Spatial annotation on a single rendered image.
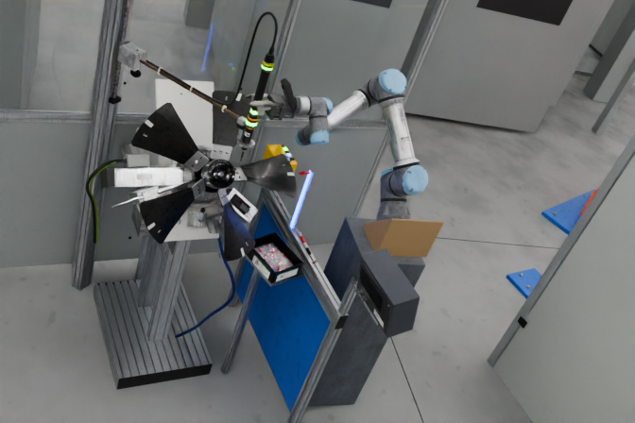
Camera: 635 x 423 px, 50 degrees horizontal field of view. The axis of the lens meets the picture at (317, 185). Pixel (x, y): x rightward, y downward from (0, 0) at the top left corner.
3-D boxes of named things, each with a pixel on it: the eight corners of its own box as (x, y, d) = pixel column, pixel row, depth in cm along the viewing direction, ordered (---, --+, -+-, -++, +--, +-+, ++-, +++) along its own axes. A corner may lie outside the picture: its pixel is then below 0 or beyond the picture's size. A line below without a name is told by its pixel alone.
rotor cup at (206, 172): (189, 163, 279) (199, 161, 268) (220, 153, 286) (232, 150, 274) (200, 197, 281) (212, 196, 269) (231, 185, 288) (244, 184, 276)
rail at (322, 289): (259, 194, 345) (263, 181, 341) (266, 194, 347) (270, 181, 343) (334, 329, 284) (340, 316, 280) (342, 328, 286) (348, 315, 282)
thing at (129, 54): (114, 60, 288) (117, 42, 283) (126, 57, 293) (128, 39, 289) (133, 71, 285) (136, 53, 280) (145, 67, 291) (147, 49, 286)
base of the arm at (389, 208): (402, 223, 310) (402, 201, 312) (417, 221, 296) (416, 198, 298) (370, 222, 306) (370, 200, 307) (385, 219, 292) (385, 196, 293)
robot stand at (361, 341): (338, 358, 378) (403, 221, 324) (353, 404, 356) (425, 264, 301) (287, 359, 367) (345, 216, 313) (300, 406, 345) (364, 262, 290)
